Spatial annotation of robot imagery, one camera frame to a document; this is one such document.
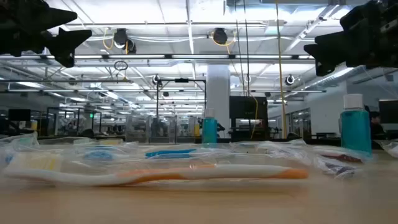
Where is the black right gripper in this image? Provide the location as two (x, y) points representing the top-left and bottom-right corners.
(303, 0), (398, 77)

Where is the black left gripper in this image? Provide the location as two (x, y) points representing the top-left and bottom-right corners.
(0, 0), (93, 68)

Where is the teal mouthwash bottle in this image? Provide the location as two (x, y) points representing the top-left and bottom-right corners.
(201, 108), (219, 145)
(338, 93), (373, 157)

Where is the green and white toothbrush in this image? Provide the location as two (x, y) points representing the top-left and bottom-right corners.
(0, 131), (40, 149)

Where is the maroon and white toothbrush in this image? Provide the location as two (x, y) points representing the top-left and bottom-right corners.
(312, 145), (374, 164)

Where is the black computer monitor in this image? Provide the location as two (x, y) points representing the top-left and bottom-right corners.
(378, 98), (398, 124)
(7, 108), (32, 123)

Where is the person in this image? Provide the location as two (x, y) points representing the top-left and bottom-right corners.
(369, 111), (386, 140)

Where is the clear plastic wrapper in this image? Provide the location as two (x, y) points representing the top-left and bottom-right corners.
(381, 139), (398, 159)

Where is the clear acrylic organizer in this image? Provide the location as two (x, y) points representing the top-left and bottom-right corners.
(124, 113), (192, 145)

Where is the black equipment cabinet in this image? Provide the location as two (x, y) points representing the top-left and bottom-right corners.
(229, 95), (269, 140)

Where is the white building column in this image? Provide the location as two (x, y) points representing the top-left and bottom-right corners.
(206, 63), (231, 139)

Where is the silver ventilation duct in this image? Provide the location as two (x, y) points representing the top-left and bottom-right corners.
(304, 65), (363, 91)

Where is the black cable loop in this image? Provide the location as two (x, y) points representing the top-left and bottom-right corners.
(113, 60), (129, 72)

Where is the yellow hanging cable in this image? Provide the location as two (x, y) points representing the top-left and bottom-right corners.
(274, 0), (288, 139)

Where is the black hanging cable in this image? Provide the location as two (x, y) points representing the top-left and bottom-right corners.
(234, 0), (246, 97)
(243, 0), (250, 98)

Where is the black aluminium table frame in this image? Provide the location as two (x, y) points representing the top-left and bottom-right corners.
(0, 133), (398, 149)

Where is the short yellow cable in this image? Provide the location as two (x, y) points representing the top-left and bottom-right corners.
(249, 92), (260, 140)

